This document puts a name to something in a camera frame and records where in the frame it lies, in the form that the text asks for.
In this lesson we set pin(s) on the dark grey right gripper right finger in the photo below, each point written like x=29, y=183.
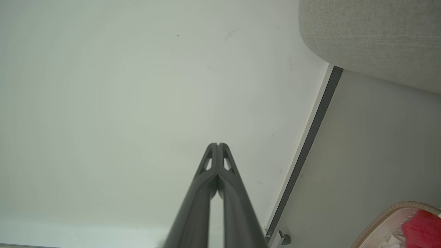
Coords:
x=239, y=217

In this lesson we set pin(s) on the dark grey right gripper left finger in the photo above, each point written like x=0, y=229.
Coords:
x=193, y=213

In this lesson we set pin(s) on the red garment with white stripe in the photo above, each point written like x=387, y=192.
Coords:
x=422, y=229

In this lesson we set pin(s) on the white perforated laundry basket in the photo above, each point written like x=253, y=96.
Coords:
x=380, y=224

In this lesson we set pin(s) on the white crumpled clothing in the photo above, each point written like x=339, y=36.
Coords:
x=392, y=241

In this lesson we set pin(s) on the grey metal foot bar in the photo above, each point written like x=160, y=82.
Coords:
x=274, y=239

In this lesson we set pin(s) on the dark baseboard strip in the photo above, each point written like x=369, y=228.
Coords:
x=310, y=137

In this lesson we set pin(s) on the grey fabric sofa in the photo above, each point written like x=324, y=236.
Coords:
x=375, y=34

